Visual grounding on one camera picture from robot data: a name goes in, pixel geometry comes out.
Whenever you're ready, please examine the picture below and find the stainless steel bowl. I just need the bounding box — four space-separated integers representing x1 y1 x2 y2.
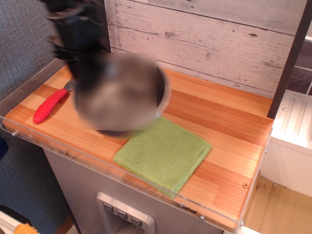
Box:
75 53 172 137

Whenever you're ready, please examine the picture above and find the green folded towel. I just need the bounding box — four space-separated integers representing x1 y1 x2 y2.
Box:
113 117 212 198

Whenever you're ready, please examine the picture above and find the silver dispenser panel with buttons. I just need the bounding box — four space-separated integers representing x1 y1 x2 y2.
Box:
97 192 156 234

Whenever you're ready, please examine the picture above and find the yellow object at corner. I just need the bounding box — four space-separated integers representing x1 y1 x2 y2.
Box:
13 223 38 234

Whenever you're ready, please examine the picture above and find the fork with red handle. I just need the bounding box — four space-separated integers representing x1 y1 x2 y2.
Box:
33 78 77 124

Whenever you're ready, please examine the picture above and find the dark right cabinet post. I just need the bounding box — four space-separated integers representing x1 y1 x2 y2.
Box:
267 0 312 119

